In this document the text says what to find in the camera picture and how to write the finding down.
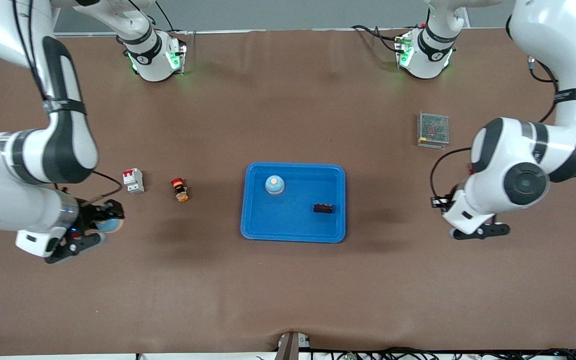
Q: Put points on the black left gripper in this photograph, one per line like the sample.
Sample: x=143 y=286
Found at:
x=449 y=198

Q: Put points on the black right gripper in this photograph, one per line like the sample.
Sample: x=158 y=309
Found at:
x=89 y=216

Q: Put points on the blue bell orange button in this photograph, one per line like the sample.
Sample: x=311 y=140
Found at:
x=274 y=184
x=112 y=225

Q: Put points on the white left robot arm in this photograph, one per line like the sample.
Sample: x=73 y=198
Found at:
x=518 y=165

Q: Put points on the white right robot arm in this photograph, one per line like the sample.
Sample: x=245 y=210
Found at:
x=28 y=155

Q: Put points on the blue plastic tray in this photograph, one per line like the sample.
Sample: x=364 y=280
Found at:
x=288 y=220

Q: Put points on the white circuit breaker red lever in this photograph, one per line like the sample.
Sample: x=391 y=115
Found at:
x=133 y=181

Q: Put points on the metal mesh power supply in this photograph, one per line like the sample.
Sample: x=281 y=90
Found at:
x=433 y=129

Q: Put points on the orange red button switch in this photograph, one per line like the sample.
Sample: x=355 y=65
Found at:
x=181 y=191

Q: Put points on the metal table edge bracket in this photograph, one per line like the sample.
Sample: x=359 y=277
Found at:
x=292 y=346

